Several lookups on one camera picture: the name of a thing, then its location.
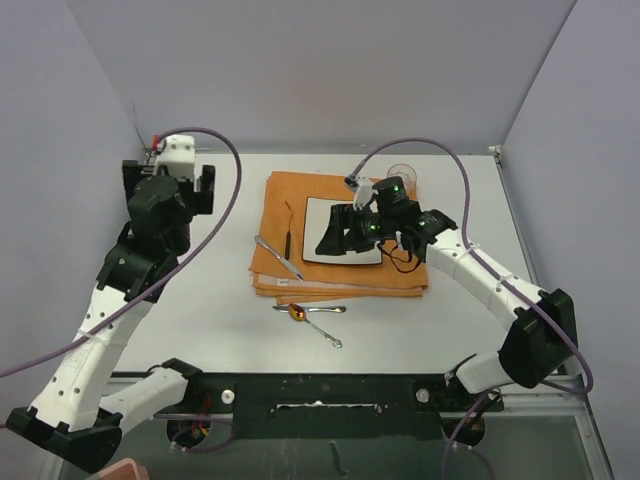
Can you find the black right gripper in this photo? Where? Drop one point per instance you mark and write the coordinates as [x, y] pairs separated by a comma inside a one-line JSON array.
[[335, 240]]

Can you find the pink plastic bin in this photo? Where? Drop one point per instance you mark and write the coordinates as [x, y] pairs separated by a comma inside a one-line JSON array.
[[125, 469]]

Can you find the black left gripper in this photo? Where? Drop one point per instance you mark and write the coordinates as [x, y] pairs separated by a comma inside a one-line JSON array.
[[201, 190]]

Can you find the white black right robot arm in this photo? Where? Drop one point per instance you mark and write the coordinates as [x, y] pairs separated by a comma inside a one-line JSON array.
[[540, 326]]

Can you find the white square plate black rim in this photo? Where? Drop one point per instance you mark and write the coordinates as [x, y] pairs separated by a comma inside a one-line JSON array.
[[317, 217]]

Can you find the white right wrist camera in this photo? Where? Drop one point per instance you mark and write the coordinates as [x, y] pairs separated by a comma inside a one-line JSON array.
[[363, 190]]

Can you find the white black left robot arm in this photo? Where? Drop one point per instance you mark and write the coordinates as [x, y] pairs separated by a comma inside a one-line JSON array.
[[72, 417]]

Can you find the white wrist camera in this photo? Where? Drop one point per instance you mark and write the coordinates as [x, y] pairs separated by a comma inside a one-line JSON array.
[[176, 157], [363, 190]]

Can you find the gold spoon dark handle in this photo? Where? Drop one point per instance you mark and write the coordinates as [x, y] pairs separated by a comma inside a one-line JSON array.
[[288, 238]]

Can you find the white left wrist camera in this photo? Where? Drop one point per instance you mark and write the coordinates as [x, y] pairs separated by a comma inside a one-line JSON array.
[[176, 157]]

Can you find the orange cloth napkin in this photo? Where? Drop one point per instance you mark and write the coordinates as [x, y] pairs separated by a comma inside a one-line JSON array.
[[321, 282]]

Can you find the clear drinking glass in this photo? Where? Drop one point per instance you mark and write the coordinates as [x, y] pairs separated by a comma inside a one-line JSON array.
[[407, 174]]

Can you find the silver table knife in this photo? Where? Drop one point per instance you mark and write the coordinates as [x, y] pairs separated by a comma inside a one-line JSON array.
[[312, 309], [285, 262]]

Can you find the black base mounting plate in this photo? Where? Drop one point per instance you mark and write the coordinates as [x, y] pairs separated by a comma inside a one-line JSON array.
[[331, 406]]

